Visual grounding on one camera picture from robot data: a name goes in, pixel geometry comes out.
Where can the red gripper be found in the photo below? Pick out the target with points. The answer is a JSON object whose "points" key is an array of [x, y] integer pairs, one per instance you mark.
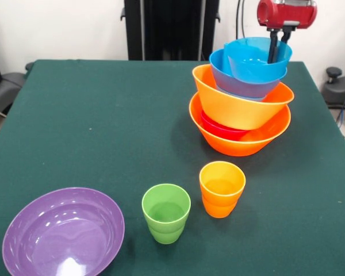
{"points": [[287, 13]]}

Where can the blue ribbed-bottom bowl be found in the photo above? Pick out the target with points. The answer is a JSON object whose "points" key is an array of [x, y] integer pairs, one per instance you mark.
{"points": [[256, 70]]}

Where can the small cyan bowl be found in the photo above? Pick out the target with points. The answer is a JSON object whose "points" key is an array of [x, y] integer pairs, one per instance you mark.
{"points": [[247, 97]]}

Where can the large blue bowl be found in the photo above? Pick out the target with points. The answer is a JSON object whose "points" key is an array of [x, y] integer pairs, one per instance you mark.
{"points": [[218, 69]]}

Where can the large orange bowl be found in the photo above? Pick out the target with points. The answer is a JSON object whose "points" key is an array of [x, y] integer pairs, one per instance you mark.
{"points": [[233, 112], [235, 148]]}

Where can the small magenta bowl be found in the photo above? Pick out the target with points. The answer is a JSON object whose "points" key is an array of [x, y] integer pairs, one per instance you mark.
{"points": [[218, 128]]}

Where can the large purple bowl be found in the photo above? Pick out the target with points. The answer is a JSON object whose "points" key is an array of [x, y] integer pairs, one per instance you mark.
{"points": [[63, 233]]}

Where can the orange cup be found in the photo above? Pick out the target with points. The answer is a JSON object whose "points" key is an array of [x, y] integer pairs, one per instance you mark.
{"points": [[221, 201]]}

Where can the dark green tablecloth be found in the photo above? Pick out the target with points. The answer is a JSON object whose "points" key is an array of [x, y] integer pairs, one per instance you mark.
{"points": [[103, 115]]}

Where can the green cup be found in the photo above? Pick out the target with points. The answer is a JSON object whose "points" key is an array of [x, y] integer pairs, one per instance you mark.
{"points": [[166, 227]]}

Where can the black pedestal foot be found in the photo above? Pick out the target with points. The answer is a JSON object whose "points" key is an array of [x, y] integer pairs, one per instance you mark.
{"points": [[339, 92], [5, 86]]}

